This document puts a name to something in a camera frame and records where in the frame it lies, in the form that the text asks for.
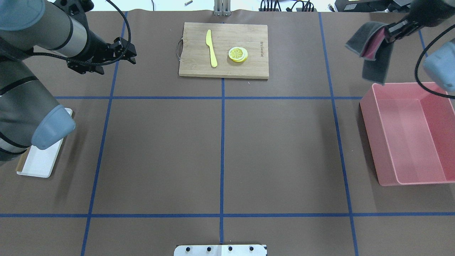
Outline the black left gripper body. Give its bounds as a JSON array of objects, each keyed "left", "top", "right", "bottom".
[{"left": 82, "top": 30, "right": 116, "bottom": 67}]

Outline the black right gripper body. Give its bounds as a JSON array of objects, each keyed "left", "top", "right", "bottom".
[{"left": 407, "top": 0, "right": 455, "bottom": 27}]

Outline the grey and pink cloth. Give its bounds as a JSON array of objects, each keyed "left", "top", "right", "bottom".
[{"left": 345, "top": 21, "right": 394, "bottom": 85}]

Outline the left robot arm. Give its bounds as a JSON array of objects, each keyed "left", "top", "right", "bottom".
[{"left": 0, "top": 0, "right": 137, "bottom": 162}]

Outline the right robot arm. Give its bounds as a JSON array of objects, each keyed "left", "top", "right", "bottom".
[{"left": 385, "top": 0, "right": 455, "bottom": 99}]

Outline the wooden cutting board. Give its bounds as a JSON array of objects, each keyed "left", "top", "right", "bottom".
[{"left": 178, "top": 22, "right": 269, "bottom": 80}]

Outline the yellow plastic knife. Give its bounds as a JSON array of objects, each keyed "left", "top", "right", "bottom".
[{"left": 205, "top": 29, "right": 218, "bottom": 68}]

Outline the pink plastic bin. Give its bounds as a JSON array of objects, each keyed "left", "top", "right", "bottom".
[{"left": 360, "top": 82, "right": 455, "bottom": 186}]

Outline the white rectangular tray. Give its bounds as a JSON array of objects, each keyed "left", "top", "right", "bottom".
[{"left": 17, "top": 104, "right": 75, "bottom": 178}]

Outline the yellow lemon slice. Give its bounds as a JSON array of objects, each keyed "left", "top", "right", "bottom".
[{"left": 228, "top": 47, "right": 248, "bottom": 63}]

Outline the metal mounting plate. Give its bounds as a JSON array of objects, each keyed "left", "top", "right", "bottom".
[{"left": 173, "top": 244, "right": 268, "bottom": 256}]

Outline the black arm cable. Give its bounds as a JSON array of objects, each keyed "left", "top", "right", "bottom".
[
  {"left": 414, "top": 23, "right": 455, "bottom": 100},
  {"left": 32, "top": 0, "right": 132, "bottom": 66}
]

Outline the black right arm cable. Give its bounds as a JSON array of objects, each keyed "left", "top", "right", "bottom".
[{"left": 414, "top": 23, "right": 455, "bottom": 100}]

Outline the aluminium frame post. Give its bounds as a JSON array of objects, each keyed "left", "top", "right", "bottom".
[{"left": 213, "top": 0, "right": 232, "bottom": 16}]

